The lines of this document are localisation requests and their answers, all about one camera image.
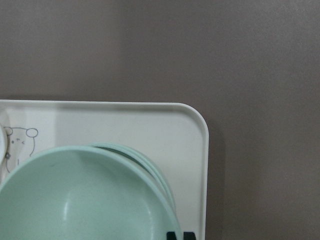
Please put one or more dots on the green bowl underneath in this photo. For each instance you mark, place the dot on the green bowl underneath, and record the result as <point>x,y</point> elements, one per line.
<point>147,169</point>

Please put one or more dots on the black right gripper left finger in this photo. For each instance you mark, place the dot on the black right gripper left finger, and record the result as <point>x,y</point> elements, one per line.
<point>172,235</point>

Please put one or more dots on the cream tray with bear drawing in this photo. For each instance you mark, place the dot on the cream tray with bear drawing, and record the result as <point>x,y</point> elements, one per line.
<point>173,135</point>

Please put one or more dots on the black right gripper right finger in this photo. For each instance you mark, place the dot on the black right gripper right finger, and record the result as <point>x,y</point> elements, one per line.
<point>189,235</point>

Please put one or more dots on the large green bowl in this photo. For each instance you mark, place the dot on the large green bowl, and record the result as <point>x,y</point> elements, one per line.
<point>81,193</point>

